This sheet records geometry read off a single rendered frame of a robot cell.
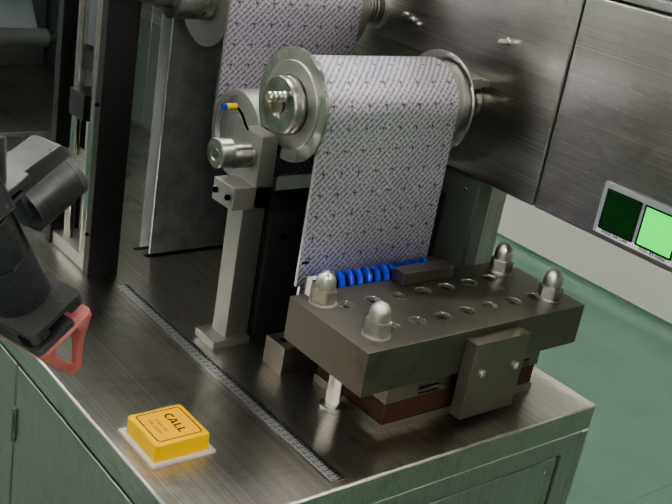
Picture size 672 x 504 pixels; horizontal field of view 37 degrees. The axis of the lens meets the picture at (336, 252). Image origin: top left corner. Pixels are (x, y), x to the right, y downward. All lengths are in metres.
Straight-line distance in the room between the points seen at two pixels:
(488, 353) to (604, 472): 1.87
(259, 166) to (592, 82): 0.45
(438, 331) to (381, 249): 0.19
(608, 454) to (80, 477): 2.14
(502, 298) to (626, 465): 1.86
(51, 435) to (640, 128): 0.87
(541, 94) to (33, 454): 0.87
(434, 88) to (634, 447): 2.11
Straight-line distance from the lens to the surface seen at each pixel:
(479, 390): 1.32
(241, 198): 1.32
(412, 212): 1.42
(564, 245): 4.43
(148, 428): 1.17
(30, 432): 1.50
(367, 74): 1.31
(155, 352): 1.38
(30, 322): 0.96
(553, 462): 1.48
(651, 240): 1.33
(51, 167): 0.94
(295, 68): 1.29
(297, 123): 1.27
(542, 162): 1.43
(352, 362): 1.20
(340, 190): 1.31
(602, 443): 3.28
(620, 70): 1.35
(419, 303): 1.33
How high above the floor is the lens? 1.56
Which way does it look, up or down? 22 degrees down
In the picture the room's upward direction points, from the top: 10 degrees clockwise
